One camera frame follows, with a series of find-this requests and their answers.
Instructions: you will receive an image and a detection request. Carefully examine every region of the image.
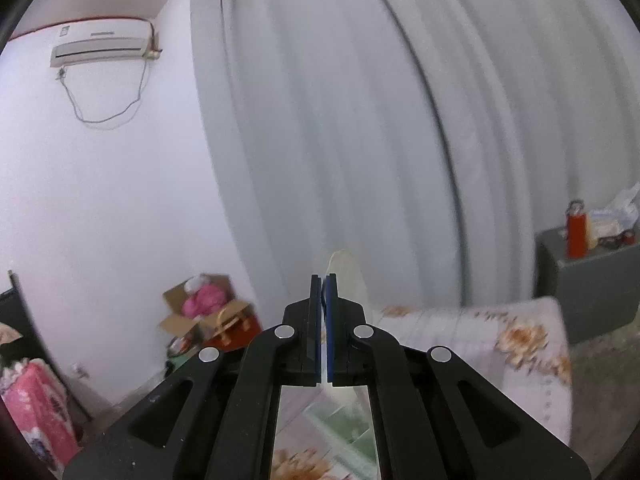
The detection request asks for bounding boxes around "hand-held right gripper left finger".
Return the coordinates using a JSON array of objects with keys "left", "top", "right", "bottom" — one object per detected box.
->
[{"left": 62, "top": 274, "right": 322, "bottom": 480}]

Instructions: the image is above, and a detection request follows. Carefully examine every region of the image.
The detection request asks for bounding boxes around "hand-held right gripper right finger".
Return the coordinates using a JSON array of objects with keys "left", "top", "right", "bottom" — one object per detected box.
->
[{"left": 322, "top": 273, "right": 592, "bottom": 480}]

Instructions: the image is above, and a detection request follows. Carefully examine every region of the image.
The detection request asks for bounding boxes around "green plastic utensil holder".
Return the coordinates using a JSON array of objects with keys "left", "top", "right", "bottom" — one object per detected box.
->
[{"left": 305, "top": 400, "right": 381, "bottom": 466}]

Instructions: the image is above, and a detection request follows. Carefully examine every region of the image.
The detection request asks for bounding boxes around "red gift bag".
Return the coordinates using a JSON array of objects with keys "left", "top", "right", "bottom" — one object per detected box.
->
[{"left": 202, "top": 307, "right": 263, "bottom": 351}]

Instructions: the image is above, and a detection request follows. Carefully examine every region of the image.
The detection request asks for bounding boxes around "pink plastic bag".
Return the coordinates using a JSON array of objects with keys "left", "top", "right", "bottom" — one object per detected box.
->
[{"left": 181, "top": 280, "right": 226, "bottom": 318}]

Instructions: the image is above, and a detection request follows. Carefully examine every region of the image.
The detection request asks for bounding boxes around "floral plaid tablecloth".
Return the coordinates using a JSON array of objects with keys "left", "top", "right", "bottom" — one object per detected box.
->
[{"left": 270, "top": 296, "right": 573, "bottom": 480}]

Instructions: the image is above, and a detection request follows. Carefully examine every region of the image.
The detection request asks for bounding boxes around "cardboard box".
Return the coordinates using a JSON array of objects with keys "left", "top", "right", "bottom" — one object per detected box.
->
[{"left": 159, "top": 274, "right": 253, "bottom": 341}]

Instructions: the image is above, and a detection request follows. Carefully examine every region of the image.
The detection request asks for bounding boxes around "grey cabinet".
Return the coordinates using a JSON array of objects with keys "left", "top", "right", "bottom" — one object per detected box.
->
[{"left": 535, "top": 225, "right": 640, "bottom": 346}]

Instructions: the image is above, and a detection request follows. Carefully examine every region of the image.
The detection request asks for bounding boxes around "red bottle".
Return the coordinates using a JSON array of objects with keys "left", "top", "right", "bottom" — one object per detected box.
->
[{"left": 565, "top": 199, "right": 590, "bottom": 260}]

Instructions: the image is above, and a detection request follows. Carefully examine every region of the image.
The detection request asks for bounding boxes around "pale yellow container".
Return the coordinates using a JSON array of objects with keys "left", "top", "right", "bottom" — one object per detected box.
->
[{"left": 586, "top": 215, "right": 608, "bottom": 251}]

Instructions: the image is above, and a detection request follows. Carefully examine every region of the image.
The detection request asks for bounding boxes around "pink floral blanket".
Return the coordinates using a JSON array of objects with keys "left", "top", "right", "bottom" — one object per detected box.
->
[{"left": 0, "top": 357, "right": 81, "bottom": 476}]

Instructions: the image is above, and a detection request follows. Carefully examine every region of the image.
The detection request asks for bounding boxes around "red black small object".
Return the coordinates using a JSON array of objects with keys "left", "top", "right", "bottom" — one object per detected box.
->
[{"left": 600, "top": 230, "right": 638, "bottom": 250}]

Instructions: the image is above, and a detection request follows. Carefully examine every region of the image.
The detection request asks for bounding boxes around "white air conditioner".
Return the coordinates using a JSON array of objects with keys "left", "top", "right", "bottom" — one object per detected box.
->
[{"left": 49, "top": 19, "right": 157, "bottom": 68}]

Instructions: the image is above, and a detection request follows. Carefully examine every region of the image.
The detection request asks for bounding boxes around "black frame board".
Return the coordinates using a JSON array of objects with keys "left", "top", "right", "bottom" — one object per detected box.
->
[{"left": 0, "top": 270, "right": 93, "bottom": 421}]

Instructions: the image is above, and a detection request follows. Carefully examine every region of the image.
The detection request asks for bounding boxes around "grey power cable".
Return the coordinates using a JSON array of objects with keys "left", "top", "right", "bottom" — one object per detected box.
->
[{"left": 57, "top": 55, "right": 151, "bottom": 131}]

